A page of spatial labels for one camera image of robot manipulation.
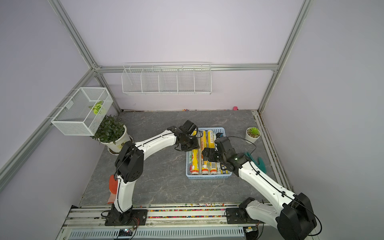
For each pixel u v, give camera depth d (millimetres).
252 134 964
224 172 846
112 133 876
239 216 736
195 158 845
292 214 386
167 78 990
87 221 738
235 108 1239
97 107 823
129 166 517
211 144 935
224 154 598
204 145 918
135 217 727
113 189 826
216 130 1019
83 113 823
